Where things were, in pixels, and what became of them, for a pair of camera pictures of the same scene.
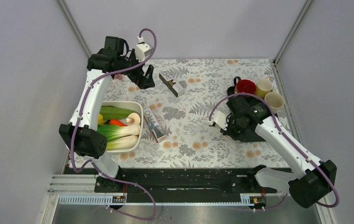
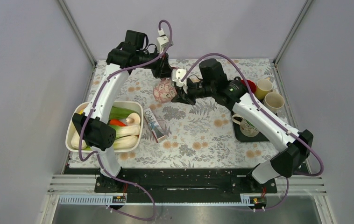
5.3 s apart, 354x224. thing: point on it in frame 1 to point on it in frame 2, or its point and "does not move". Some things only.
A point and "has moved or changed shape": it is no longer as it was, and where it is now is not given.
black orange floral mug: (244, 86) does not move
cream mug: (274, 100) does not move
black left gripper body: (135, 75) to (157, 66)
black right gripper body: (235, 128) to (194, 90)
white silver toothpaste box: (159, 134) does not move
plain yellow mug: (264, 86) does not move
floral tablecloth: (176, 110) does not move
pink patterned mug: (118, 76) has moved or changed shape
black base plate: (184, 180) does not move
